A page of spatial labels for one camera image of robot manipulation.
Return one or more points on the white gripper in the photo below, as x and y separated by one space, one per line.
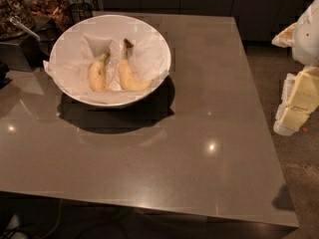
307 39

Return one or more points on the yellow banana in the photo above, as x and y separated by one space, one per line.
127 79
97 74

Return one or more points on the white bowl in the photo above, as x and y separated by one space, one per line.
76 30

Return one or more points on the white paper liner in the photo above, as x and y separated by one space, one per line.
73 63

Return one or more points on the tray of brown snacks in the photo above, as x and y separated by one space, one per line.
57 10

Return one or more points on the dark counter box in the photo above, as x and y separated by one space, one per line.
23 56

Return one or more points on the metal scoop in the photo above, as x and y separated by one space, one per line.
17 22

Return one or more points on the glass jar of snacks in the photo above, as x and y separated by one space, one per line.
18 9

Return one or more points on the black wire basket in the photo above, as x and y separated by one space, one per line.
80 12

